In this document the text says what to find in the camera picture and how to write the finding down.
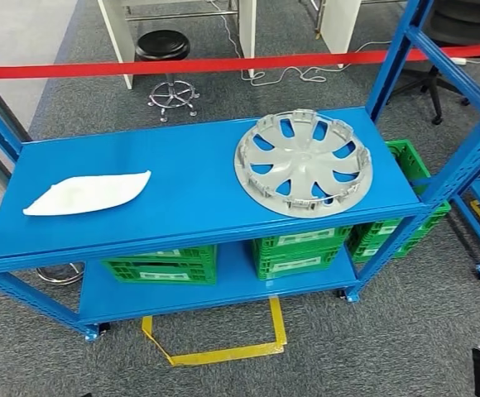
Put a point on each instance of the black office chair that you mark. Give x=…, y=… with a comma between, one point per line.
x=435, y=77

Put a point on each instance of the white desk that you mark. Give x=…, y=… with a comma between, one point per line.
x=246, y=24
x=339, y=22

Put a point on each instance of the green plastic crate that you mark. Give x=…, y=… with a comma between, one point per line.
x=407, y=156
x=161, y=268
x=295, y=255

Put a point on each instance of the white power strip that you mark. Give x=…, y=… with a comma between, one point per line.
x=458, y=61

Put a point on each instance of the red barrier tape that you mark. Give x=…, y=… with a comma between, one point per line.
x=182, y=66

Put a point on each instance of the black round stool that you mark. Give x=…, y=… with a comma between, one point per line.
x=162, y=45

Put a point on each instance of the grey plastic wheel hubcap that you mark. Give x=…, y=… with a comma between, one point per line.
x=301, y=164

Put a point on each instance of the white curved plastic part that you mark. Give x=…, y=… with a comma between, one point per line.
x=87, y=193

